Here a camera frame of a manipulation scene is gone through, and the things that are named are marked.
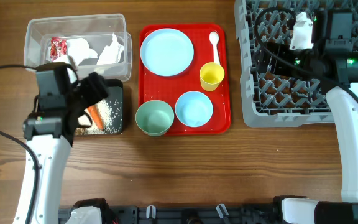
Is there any orange carrot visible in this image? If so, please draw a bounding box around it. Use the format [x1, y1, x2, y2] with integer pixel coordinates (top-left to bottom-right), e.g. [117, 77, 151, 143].
[87, 105, 104, 131]

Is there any green bowl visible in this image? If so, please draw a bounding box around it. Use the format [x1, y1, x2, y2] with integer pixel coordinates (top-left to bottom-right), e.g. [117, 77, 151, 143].
[135, 100, 175, 137]

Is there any light blue bowl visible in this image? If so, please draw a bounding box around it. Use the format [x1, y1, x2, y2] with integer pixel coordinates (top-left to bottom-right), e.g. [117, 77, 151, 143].
[175, 91, 214, 128]

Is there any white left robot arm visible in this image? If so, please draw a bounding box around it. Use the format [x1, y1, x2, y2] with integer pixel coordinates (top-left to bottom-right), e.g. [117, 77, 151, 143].
[14, 72, 108, 223]

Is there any black food waste tray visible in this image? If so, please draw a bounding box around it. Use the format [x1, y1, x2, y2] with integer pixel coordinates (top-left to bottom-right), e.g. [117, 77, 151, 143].
[73, 78, 124, 136]

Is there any grey dishwasher rack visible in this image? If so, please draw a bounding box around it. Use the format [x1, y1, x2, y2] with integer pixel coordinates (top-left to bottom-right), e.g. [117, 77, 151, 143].
[234, 0, 358, 128]

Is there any clear plastic waste bin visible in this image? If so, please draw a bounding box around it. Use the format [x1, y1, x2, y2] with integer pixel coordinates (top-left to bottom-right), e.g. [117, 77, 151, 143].
[24, 14, 132, 81]

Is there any pile of white rice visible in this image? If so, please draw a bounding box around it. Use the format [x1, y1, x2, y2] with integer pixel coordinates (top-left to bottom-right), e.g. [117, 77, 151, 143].
[78, 100, 123, 135]

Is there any crumpled white tissue left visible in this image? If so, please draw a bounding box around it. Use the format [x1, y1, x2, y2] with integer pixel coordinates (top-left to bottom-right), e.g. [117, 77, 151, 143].
[67, 38, 98, 66]

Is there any brown food scrap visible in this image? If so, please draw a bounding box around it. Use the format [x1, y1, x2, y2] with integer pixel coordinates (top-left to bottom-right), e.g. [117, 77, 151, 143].
[74, 128, 86, 136]

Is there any red snack wrapper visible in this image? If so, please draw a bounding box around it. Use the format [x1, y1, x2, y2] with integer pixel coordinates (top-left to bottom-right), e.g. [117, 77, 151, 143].
[49, 37, 68, 62]

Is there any yellow plastic cup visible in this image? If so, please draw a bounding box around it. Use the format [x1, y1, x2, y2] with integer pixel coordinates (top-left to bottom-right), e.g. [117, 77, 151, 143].
[200, 62, 225, 91]

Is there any white plastic spoon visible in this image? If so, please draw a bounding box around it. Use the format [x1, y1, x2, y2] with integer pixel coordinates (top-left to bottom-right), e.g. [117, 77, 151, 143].
[209, 31, 221, 65]

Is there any red serving tray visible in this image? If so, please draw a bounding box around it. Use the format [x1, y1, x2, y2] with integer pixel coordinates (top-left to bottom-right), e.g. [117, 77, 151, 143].
[139, 23, 231, 136]

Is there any light blue plate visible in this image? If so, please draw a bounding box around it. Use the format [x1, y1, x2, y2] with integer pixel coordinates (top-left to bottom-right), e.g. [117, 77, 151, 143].
[140, 28, 195, 77]

